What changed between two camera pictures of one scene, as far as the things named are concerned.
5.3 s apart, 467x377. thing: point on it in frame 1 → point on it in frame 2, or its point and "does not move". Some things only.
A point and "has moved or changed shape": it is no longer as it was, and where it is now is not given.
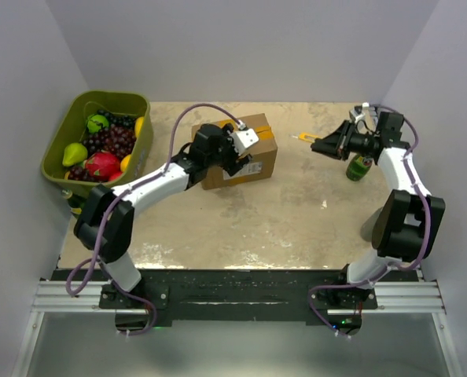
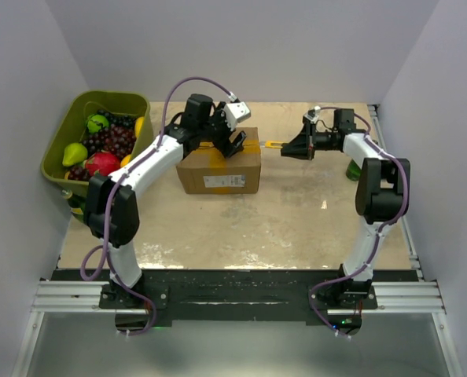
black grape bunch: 115,119 does not move
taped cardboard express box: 260,167 has moved or changed shape
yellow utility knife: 310,137 has moved or changed shape
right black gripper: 337,144 → 303,146
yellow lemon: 138,125 does not move
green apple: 96,122 does not move
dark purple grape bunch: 119,141 does not move
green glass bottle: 358,167 does not move
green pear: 74,153 does not move
